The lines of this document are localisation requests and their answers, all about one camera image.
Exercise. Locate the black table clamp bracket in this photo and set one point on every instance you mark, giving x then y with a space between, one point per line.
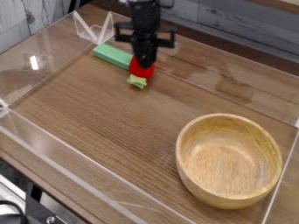
37 214

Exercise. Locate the clear acrylic corner bracket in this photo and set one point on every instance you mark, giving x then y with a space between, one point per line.
95 34

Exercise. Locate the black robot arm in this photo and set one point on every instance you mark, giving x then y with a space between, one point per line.
146 12

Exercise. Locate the red plush strawberry toy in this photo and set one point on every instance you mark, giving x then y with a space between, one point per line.
139 74

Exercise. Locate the wooden bowl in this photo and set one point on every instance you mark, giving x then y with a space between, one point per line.
228 160

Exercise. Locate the green rectangular block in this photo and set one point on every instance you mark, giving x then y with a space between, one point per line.
112 55

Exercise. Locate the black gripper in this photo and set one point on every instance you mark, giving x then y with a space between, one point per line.
144 40

